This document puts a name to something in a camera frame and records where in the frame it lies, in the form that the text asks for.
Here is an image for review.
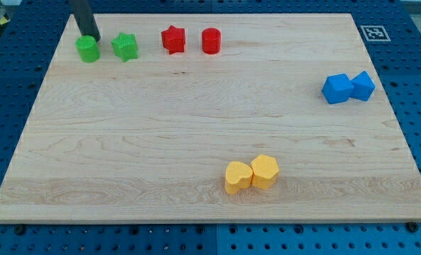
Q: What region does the black bolt right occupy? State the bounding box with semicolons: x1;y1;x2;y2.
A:
405;222;419;233

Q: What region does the white fiducial marker tag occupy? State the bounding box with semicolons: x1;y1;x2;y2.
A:
361;25;391;42

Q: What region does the blue cube block left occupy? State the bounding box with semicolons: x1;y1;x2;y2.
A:
321;74;354;104

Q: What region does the yellow heart block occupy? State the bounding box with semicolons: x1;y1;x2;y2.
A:
224;161;253;195

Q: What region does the blue cube block right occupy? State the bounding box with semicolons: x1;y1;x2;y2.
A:
350;71;376;101

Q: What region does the black bolt left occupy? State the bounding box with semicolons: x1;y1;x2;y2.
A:
13;225;25;236

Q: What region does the green star block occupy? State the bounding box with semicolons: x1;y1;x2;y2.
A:
111;33;138;62

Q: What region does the red cylinder block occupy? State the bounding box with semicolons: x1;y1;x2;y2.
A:
202;28;221;55

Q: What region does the black bolt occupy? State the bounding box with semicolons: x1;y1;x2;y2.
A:
13;225;25;236
405;222;419;233

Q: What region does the red star block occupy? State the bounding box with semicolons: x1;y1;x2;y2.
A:
161;25;185;55

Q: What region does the wooden board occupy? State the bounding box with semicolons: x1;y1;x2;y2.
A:
0;13;421;224

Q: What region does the green cylinder block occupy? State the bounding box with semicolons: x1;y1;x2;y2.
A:
75;35;100;63

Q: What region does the yellow pentagon block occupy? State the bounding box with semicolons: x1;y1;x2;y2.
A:
250;154;279;189

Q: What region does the blue cube block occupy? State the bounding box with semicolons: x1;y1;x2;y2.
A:
350;71;376;101
321;74;354;104

